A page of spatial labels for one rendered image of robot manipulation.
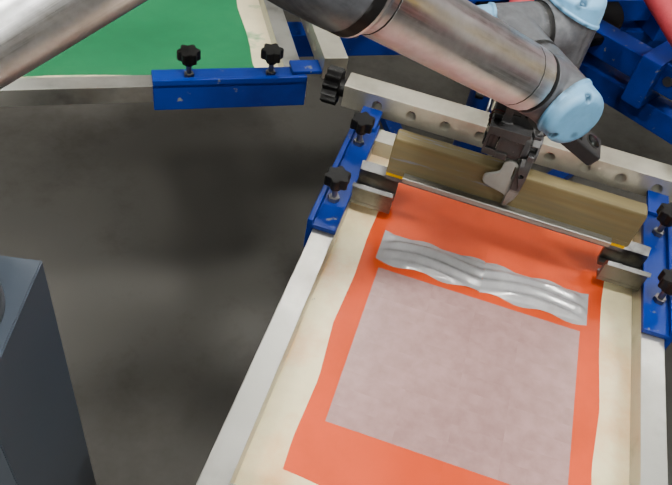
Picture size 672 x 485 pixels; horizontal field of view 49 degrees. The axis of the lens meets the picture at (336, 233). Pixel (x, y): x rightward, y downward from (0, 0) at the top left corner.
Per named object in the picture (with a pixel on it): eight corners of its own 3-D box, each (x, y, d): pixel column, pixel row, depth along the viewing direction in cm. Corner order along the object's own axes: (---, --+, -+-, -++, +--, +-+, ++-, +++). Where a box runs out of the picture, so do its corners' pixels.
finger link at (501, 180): (474, 194, 119) (492, 147, 113) (510, 205, 118) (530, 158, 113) (472, 205, 116) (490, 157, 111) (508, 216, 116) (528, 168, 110)
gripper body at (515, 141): (486, 127, 116) (509, 63, 107) (539, 143, 115) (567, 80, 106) (478, 156, 111) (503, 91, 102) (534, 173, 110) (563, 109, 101)
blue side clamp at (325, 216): (330, 256, 124) (336, 227, 119) (302, 247, 124) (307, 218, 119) (375, 149, 144) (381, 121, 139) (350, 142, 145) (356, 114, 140)
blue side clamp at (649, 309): (657, 360, 118) (677, 335, 113) (626, 350, 119) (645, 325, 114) (655, 234, 139) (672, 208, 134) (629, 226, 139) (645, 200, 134)
